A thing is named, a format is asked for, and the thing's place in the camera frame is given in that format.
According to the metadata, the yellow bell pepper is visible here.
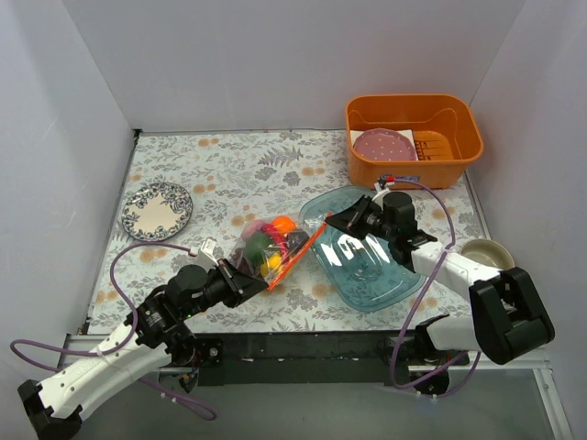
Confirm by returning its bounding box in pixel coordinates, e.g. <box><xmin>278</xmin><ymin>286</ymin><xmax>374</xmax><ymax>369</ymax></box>
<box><xmin>260</xmin><ymin>253</ymin><xmax>282</xmax><ymax>279</ymax></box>

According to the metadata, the clear zip top bag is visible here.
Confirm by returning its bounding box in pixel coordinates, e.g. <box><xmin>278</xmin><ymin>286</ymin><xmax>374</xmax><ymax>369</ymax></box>
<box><xmin>230</xmin><ymin>215</ymin><xmax>327</xmax><ymax>291</ymax></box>

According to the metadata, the green lime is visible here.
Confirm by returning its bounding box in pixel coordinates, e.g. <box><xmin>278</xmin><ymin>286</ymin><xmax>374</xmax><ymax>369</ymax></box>
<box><xmin>245</xmin><ymin>231</ymin><xmax>273</xmax><ymax>266</ymax></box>

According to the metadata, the purple onion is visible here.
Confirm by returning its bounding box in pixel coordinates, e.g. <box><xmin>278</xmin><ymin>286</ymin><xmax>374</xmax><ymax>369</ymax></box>
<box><xmin>241</xmin><ymin>220</ymin><xmax>265</xmax><ymax>241</ymax></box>

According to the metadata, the dark purple plum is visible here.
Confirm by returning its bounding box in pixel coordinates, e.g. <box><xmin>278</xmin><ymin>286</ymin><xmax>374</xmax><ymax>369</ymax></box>
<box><xmin>286</xmin><ymin>229</ymin><xmax>309</xmax><ymax>253</ymax></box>

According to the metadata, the orange fruit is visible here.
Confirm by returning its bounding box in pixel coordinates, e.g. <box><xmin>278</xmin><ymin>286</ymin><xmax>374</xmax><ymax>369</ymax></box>
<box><xmin>271</xmin><ymin>215</ymin><xmax>296</xmax><ymax>235</ymax></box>

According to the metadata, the red grape bunch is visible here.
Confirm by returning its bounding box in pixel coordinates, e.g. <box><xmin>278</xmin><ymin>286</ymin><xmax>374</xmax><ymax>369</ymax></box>
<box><xmin>229</xmin><ymin>247</ymin><xmax>251</xmax><ymax>275</ymax></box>

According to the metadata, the red chili pepper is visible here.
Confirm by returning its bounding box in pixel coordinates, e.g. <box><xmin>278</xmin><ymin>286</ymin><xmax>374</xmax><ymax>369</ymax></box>
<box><xmin>263</xmin><ymin>225</ymin><xmax>288</xmax><ymax>256</ymax></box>

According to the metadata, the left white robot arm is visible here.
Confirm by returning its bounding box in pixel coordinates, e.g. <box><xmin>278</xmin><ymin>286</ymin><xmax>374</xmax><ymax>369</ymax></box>
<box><xmin>17</xmin><ymin>259</ymin><xmax>268</xmax><ymax>439</ymax></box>

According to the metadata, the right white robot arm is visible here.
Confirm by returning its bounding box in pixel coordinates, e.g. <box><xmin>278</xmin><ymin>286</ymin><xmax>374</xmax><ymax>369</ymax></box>
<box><xmin>326</xmin><ymin>192</ymin><xmax>555</xmax><ymax>365</ymax></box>

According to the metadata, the blue transparent plastic tray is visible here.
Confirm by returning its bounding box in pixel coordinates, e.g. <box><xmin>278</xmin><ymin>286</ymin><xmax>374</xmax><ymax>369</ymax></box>
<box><xmin>299</xmin><ymin>185</ymin><xmax>425</xmax><ymax>313</ymax></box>

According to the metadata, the pink dotted plate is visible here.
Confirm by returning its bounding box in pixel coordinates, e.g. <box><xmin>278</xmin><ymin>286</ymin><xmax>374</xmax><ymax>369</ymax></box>
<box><xmin>350</xmin><ymin>128</ymin><xmax>418</xmax><ymax>161</ymax></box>

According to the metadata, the orange plastic basin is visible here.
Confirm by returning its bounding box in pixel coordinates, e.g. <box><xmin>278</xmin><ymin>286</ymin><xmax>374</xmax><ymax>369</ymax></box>
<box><xmin>345</xmin><ymin>94</ymin><xmax>483</xmax><ymax>189</ymax></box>

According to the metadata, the beige ceramic bowl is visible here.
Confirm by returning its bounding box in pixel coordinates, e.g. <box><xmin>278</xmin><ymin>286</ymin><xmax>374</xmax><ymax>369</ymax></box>
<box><xmin>460</xmin><ymin>238</ymin><xmax>515</xmax><ymax>270</ymax></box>

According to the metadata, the blue floral plate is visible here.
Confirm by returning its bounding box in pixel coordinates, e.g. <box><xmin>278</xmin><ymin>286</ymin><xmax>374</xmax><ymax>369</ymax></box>
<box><xmin>121</xmin><ymin>181</ymin><xmax>194</xmax><ymax>242</ymax></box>

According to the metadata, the floral tablecloth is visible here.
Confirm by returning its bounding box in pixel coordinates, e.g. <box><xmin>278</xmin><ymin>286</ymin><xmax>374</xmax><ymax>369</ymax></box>
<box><xmin>88</xmin><ymin>131</ymin><xmax>471</xmax><ymax>335</ymax></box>

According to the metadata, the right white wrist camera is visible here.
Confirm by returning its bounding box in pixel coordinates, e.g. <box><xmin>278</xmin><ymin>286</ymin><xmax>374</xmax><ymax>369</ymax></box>
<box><xmin>372</xmin><ymin>174</ymin><xmax>395</xmax><ymax>205</ymax></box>

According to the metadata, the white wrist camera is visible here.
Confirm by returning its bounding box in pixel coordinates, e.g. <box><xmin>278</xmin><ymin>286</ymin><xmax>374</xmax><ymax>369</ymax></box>
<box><xmin>188</xmin><ymin>238</ymin><xmax>217</xmax><ymax>271</ymax></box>
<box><xmin>372</xmin><ymin>174</ymin><xmax>395</xmax><ymax>205</ymax></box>

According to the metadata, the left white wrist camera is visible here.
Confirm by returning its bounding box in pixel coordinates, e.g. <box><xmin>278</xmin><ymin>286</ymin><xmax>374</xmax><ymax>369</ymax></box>
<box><xmin>188</xmin><ymin>238</ymin><xmax>217</xmax><ymax>271</ymax></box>

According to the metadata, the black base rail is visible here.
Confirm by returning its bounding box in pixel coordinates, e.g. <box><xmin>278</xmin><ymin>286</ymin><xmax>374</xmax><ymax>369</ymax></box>
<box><xmin>198</xmin><ymin>330</ymin><xmax>399</xmax><ymax>387</ymax></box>

